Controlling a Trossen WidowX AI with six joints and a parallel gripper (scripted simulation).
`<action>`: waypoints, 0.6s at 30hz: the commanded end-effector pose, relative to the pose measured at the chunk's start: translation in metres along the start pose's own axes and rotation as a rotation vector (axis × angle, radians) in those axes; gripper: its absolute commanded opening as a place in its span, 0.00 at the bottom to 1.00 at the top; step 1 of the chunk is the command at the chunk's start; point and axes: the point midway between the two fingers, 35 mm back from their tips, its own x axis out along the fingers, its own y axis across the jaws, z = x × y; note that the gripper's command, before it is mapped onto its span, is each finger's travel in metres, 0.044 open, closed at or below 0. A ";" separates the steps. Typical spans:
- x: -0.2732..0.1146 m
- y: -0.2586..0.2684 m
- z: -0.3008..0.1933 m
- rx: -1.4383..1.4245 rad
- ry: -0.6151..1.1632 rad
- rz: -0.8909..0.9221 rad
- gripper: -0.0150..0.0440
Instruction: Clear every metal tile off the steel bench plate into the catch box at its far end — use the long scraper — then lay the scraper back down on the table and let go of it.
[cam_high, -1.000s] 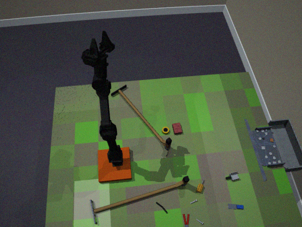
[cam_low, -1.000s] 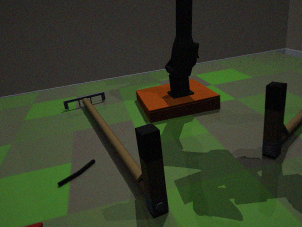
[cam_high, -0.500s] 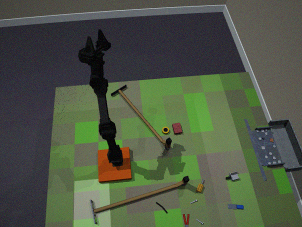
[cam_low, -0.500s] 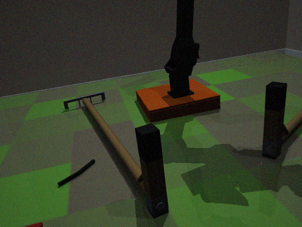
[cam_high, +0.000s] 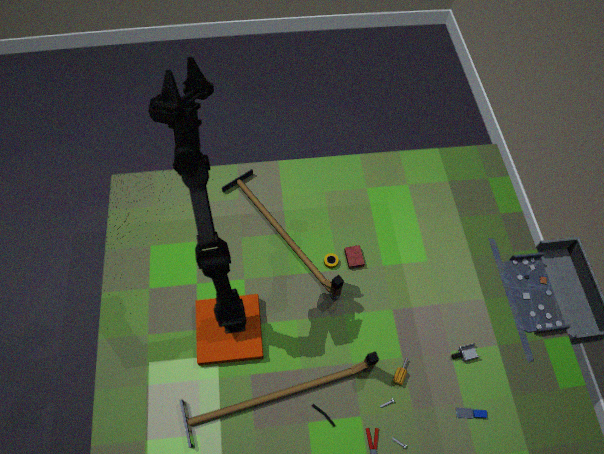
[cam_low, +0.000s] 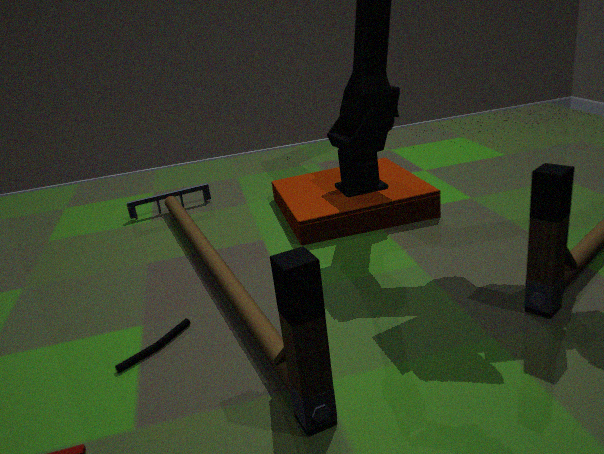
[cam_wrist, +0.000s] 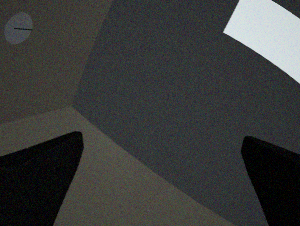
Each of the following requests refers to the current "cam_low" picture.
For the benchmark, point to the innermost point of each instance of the black bent rod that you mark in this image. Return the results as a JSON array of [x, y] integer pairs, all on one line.
[[152, 348]]

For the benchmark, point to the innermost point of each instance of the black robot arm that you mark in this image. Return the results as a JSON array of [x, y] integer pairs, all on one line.
[[369, 104]]

